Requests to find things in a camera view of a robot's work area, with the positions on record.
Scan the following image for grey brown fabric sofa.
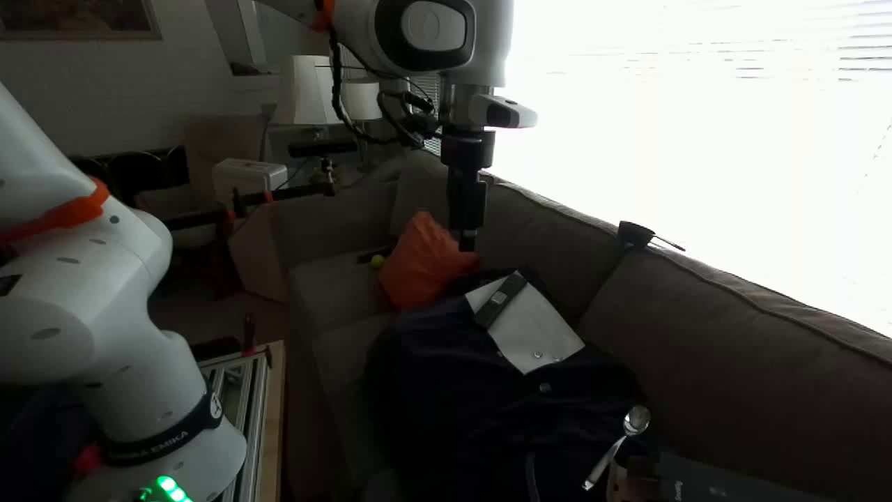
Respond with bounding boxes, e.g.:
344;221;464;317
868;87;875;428
267;148;892;502

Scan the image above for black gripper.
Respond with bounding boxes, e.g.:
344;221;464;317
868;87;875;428
437;126;497;257

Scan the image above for dark teal case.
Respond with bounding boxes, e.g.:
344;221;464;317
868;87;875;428
649;451;835;502

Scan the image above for white box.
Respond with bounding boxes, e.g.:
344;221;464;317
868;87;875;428
210;155;292;202

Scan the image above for metal spoon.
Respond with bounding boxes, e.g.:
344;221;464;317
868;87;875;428
580;402;653;493

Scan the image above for wooden table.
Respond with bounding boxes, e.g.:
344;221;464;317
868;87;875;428
242;336;291;502

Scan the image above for white lamp shade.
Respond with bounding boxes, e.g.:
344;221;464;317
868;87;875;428
291;52;386;129

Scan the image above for white paper sheet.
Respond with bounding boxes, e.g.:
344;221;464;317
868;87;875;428
464;274;589;375

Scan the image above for dark navy blanket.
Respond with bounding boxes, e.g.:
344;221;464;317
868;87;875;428
366;290;666;502

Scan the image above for framed wall picture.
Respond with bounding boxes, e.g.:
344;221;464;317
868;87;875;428
0;0;163;42

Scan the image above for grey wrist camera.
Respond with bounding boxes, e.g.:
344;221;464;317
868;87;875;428
479;92;542;131

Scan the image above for wide white window blinds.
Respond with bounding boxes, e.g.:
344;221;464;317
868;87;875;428
489;0;892;341

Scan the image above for brown cardboard box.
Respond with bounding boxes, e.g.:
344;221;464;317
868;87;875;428
227;201;292;306

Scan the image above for orange pillow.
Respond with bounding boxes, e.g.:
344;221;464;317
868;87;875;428
375;209;485;314

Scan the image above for aluminium rail base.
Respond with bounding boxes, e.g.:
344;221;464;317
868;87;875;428
199;349;274;502

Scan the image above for black remote control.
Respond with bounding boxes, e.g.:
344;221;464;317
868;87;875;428
472;271;531;329

